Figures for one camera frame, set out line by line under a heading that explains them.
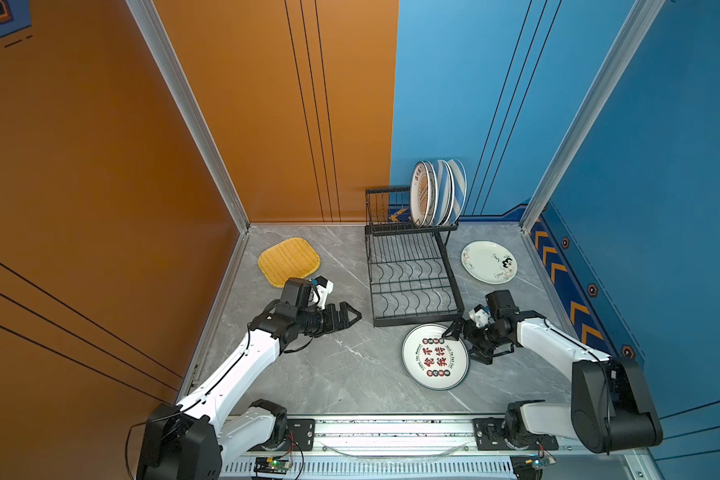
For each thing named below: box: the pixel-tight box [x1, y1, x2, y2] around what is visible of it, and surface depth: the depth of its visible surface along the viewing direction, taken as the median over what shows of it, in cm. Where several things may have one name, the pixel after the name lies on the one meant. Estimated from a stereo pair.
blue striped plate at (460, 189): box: [448, 159, 467, 225], surface depth 86 cm
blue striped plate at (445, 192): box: [435, 159, 454, 228], surface depth 88 cm
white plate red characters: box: [402, 323, 470, 391], surface depth 87 cm
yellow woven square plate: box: [258, 237, 321, 288], surface depth 111 cm
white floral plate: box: [461, 241, 518, 285], surface depth 110 cm
